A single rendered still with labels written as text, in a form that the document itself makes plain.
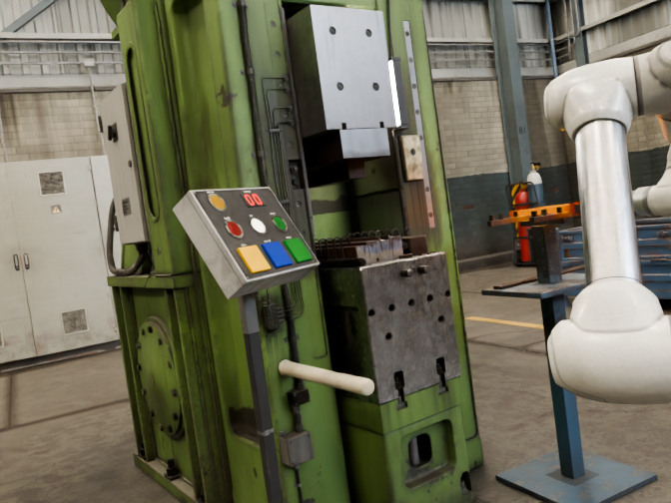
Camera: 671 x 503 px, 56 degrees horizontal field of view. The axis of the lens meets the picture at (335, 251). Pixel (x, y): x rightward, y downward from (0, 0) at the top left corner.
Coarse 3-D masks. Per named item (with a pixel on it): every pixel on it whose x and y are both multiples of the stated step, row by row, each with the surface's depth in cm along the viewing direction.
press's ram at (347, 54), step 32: (288, 32) 210; (320, 32) 200; (352, 32) 207; (384, 32) 215; (320, 64) 199; (352, 64) 207; (384, 64) 214; (320, 96) 200; (352, 96) 206; (384, 96) 214; (320, 128) 203; (352, 128) 206
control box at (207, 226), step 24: (192, 192) 156; (216, 192) 163; (240, 192) 171; (264, 192) 180; (192, 216) 156; (216, 216) 157; (240, 216) 164; (264, 216) 172; (288, 216) 182; (192, 240) 157; (216, 240) 153; (240, 240) 158; (264, 240) 165; (216, 264) 154; (240, 264) 152; (312, 264) 175; (240, 288) 151; (264, 288) 165
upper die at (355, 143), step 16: (384, 128) 213; (304, 144) 221; (320, 144) 213; (336, 144) 205; (352, 144) 206; (368, 144) 209; (384, 144) 213; (320, 160) 214; (336, 160) 206; (352, 160) 213; (368, 160) 222
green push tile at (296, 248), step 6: (288, 240) 172; (294, 240) 175; (300, 240) 177; (288, 246) 171; (294, 246) 173; (300, 246) 175; (294, 252) 170; (300, 252) 173; (306, 252) 175; (294, 258) 170; (300, 258) 171; (306, 258) 173; (312, 258) 176
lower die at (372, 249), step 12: (360, 240) 218; (372, 240) 212; (396, 240) 215; (324, 252) 221; (336, 252) 214; (348, 252) 208; (360, 252) 206; (372, 252) 209; (384, 252) 212; (396, 252) 215
